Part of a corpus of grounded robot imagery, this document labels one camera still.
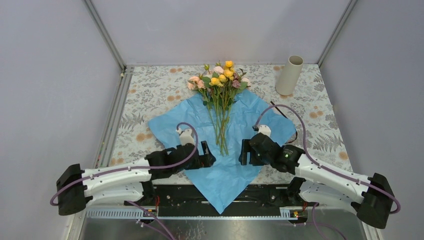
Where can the brown ribbon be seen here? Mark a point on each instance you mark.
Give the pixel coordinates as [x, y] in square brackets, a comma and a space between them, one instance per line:
[295, 136]

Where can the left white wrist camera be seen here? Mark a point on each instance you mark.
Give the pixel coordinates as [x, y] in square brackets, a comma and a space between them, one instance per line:
[185, 136]

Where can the left aluminium frame post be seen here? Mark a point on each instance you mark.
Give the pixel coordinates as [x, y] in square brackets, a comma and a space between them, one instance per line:
[94, 14]

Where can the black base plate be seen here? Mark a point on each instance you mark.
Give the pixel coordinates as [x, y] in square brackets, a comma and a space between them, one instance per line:
[256, 200]

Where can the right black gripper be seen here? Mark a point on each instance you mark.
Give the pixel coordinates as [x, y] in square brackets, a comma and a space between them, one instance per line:
[246, 147]

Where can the white slotted cable duct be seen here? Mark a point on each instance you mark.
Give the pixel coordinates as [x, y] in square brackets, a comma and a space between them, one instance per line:
[134, 213]

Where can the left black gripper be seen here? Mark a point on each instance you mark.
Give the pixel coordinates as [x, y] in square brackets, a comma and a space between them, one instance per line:
[204, 161]

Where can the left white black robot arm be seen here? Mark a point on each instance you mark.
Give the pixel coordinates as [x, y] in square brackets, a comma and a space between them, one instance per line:
[79, 188]

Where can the floral patterned table mat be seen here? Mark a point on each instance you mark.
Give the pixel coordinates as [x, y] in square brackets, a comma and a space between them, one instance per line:
[154, 90]

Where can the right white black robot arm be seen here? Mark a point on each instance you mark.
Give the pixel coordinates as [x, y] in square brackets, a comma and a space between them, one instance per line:
[370, 198]

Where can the beige cylindrical vase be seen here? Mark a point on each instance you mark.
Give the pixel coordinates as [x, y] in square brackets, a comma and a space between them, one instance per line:
[287, 81]

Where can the blue wrapping paper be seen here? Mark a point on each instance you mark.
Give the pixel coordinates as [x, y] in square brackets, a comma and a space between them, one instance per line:
[227, 178]

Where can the artificial flower bunch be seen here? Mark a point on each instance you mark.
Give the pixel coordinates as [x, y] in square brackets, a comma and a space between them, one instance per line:
[218, 87]

